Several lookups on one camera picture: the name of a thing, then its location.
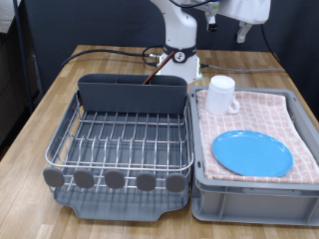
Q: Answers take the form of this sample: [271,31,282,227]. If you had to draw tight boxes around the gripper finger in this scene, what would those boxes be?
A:
[205,12,219,33]
[236,21,252,44]

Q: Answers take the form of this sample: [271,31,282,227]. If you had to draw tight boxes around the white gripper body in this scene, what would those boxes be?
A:
[198,0,272,25]

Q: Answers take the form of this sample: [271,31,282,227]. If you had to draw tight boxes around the brown wooden spoon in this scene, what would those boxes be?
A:
[142,51,176,86]

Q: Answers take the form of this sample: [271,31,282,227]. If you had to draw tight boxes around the blue plastic plate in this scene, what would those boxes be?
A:
[211,129,294,178]

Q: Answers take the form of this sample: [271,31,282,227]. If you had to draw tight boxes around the white mug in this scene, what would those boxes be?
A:
[204,75,241,116]

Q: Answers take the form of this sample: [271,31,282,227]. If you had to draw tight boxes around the pink checkered towel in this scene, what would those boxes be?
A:
[195,89,319,185]

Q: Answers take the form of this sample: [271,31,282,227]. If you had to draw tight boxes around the dark grey utensil holder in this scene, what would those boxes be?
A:
[77,73,188,116]

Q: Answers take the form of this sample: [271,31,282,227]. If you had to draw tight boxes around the black backdrop curtain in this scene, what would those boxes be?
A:
[24,0,319,120]

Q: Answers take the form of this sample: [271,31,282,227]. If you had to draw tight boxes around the grey plastic crate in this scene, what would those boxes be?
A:
[188,86,319,227]

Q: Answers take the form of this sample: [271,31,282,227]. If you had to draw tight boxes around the dark metal pole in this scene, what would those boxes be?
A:
[12,0,34,114]

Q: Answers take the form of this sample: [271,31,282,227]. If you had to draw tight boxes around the grey drain tray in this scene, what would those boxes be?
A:
[53,109,192,223]

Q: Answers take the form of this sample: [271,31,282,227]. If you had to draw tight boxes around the black camera cable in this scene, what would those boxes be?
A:
[168,0,215,10]

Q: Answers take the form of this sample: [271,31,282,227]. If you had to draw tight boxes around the thin black hanging cable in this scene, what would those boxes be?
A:
[260,23,291,76]

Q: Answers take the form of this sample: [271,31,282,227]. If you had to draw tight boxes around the black cable with metal connector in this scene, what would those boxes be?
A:
[142,45,164,67]

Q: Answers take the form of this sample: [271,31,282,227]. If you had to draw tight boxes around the thick black cable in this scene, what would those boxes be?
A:
[61,49,149,69]

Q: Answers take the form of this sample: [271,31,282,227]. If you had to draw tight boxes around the metal wire dish rack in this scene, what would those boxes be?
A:
[42,89,195,195]

